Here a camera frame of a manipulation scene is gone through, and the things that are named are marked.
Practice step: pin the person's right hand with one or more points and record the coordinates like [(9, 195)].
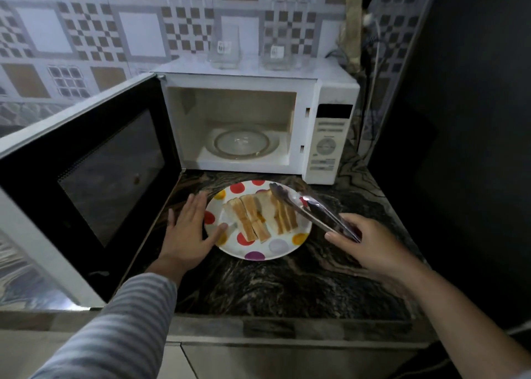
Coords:
[(373, 250)]

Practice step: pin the person's left hand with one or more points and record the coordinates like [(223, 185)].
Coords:
[(186, 241)]

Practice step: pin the person's left little finger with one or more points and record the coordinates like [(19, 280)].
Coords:
[(171, 221)]

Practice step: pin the person's right thumb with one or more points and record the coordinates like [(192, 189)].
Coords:
[(338, 239)]

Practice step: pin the person's left thumb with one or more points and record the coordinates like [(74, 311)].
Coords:
[(216, 235)]

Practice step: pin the metal kitchen tongs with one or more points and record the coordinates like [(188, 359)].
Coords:
[(319, 215)]

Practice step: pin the person's left forearm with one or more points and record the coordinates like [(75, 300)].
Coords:
[(120, 329)]

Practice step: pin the person's right forearm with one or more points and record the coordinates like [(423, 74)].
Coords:
[(460, 324)]

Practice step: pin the toasted bread slice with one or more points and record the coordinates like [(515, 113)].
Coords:
[(240, 221), (291, 217), (265, 205), (281, 219), (255, 219)]

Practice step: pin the white polka dot plate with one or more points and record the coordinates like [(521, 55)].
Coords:
[(273, 248)]

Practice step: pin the white microwave door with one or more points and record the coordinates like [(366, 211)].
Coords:
[(103, 175)]

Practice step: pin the glass microwave turntable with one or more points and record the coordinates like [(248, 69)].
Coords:
[(242, 143)]

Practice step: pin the grey cabinet door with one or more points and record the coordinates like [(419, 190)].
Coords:
[(298, 362)]

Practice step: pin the white microwave oven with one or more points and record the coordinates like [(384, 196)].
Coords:
[(249, 78)]

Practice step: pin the clear glass container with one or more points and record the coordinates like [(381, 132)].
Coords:
[(224, 47), (277, 50)]

